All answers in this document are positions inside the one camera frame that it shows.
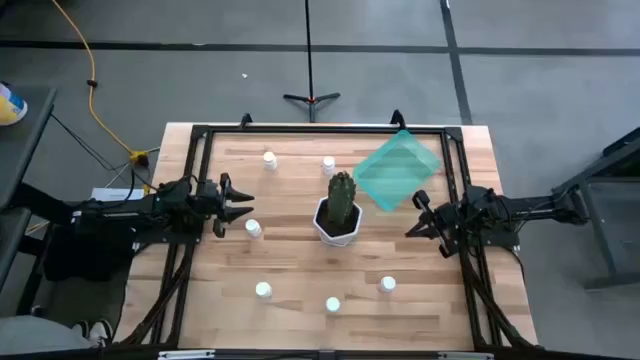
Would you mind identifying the black equipment box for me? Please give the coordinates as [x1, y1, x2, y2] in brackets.
[43, 224, 137, 282]

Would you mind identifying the yellow blue white container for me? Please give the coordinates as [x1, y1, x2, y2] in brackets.
[0, 82, 29, 127]

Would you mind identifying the black aluminium table frame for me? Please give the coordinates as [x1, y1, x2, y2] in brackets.
[113, 123, 540, 360]

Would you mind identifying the green cactus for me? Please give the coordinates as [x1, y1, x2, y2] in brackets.
[327, 170, 358, 227]

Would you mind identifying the dark grey office chair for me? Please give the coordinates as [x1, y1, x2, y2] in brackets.
[0, 206, 32, 296]

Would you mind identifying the white paper sheet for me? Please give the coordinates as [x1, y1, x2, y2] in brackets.
[90, 186, 146, 203]

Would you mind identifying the teal translucent plastic basket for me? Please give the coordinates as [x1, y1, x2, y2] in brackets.
[352, 128, 443, 213]

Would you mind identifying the yellow extension cable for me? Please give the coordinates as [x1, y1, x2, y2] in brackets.
[51, 0, 150, 166]

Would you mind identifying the dark grey side table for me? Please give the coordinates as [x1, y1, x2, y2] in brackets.
[0, 85, 59, 211]

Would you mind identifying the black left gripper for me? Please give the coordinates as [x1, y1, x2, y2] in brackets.
[193, 172, 256, 239]

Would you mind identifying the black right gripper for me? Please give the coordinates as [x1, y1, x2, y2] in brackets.
[404, 189, 469, 260]

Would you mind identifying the silver aluminium bar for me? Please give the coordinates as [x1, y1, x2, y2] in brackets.
[157, 349, 216, 360]
[437, 351, 495, 360]

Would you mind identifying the white hexagonal plant pot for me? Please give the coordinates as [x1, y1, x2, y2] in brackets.
[312, 195, 364, 248]

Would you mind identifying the person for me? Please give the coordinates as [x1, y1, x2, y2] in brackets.
[0, 314, 115, 357]

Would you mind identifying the black tripod stand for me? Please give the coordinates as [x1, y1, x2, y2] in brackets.
[282, 0, 342, 124]

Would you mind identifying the dark grey metal table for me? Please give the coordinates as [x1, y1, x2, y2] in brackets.
[551, 127, 640, 291]

